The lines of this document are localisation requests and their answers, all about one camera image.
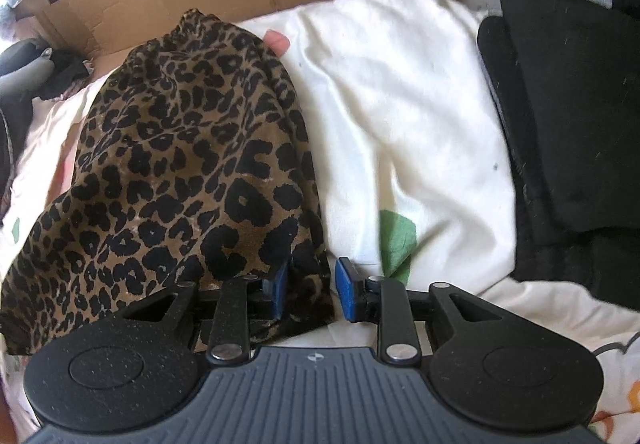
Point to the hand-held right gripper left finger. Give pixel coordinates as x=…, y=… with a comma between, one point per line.
x=280, y=291

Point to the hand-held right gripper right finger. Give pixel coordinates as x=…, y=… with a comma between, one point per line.
x=347, y=291

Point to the leopard print skirt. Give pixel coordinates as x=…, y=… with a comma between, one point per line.
x=175, y=148

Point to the pile of black clothes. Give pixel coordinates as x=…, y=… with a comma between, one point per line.
x=10, y=138

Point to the cream bear printed blanket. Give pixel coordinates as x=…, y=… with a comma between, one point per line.
x=400, y=123

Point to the folded black garment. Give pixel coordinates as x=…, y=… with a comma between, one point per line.
x=575, y=123

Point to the crumpled black garment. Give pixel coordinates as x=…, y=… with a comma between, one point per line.
x=65, y=71

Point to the grey neck pillow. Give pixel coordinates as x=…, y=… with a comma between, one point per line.
x=20, y=73

